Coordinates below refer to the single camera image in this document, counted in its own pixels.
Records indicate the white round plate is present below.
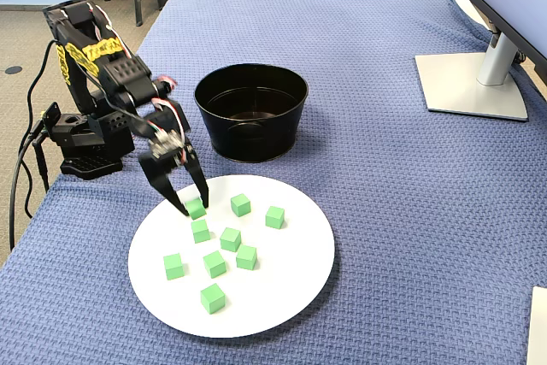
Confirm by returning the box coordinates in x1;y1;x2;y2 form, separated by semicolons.
127;174;337;339

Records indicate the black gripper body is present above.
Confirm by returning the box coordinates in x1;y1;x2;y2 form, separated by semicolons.
135;102;197;173

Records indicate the green cube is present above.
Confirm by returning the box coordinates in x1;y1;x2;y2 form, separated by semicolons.
203;250;227;280
235;244;258;272
190;219;211;244
264;205;285;229
230;193;251;218
185;197;207;220
200;283;226;315
219;227;242;253
162;253;185;281

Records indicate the thin black cable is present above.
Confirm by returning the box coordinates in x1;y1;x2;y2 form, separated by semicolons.
23;38;59;220

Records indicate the white flat board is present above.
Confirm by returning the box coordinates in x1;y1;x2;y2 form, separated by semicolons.
526;286;547;365

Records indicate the black metal bucket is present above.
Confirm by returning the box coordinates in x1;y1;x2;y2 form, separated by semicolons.
193;62;309;164

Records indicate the thick black cable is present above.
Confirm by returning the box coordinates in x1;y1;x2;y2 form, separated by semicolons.
7;123;47;253

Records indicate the black cable with plug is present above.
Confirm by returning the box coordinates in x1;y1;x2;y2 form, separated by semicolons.
32;136;50;194

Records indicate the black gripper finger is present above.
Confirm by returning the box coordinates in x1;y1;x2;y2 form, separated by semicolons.
183;150;210;209
138;151;190;217

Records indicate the silver monitor with stand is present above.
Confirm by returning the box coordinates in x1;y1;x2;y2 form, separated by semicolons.
414;0;547;122

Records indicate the blue woven cloth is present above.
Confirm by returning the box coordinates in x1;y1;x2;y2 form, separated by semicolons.
0;0;547;365

